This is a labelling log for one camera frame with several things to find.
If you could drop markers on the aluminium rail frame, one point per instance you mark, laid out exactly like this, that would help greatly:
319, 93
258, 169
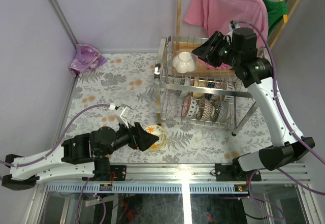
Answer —
191, 151

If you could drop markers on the green t-shirt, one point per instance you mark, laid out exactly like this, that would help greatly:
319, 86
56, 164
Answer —
277, 13

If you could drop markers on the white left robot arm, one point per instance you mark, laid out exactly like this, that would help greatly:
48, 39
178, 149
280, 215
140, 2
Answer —
83, 157

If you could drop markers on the green circle patterned bowl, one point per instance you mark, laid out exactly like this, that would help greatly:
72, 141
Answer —
184, 82

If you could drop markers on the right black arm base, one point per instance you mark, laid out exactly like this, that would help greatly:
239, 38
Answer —
231, 173

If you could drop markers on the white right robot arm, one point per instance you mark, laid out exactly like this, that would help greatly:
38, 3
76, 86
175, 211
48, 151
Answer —
257, 75

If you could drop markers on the yellow rimmed floral bowl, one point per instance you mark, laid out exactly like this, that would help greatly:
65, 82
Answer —
159, 131

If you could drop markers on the black white patterned bowl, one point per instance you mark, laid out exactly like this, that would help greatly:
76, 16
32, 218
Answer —
221, 112

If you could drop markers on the steel two-tier dish rack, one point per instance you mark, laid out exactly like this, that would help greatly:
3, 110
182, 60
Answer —
169, 106

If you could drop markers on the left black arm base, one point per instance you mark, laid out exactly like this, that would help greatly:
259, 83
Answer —
111, 173

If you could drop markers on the purple crumpled cloth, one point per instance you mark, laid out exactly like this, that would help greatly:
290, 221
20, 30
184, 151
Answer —
87, 59

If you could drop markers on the blue triangle patterned bowl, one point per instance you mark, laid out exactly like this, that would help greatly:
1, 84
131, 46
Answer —
213, 84

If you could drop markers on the tan yellow bowl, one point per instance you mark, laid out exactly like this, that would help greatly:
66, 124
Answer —
198, 83

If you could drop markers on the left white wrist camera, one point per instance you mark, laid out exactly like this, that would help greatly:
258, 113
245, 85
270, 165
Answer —
120, 113

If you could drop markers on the scalloped green orange bowl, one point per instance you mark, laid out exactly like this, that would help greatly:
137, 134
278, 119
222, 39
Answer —
184, 62

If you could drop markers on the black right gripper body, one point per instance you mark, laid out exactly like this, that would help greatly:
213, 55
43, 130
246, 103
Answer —
228, 55

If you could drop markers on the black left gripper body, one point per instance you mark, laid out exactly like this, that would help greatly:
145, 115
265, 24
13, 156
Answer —
135, 136

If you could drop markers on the brown lattice patterned bowl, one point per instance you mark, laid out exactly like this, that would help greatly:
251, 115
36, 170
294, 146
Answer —
206, 109

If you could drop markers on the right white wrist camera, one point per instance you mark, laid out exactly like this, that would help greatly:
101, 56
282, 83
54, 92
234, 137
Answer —
233, 25

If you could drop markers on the wooden clothes stand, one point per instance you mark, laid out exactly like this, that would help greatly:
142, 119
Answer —
189, 43

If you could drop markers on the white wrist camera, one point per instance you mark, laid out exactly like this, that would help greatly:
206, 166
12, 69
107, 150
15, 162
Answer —
120, 113
233, 25

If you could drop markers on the pink t-shirt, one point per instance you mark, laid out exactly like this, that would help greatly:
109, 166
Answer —
216, 15

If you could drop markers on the red patterned bowl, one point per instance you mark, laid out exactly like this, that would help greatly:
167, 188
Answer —
189, 107

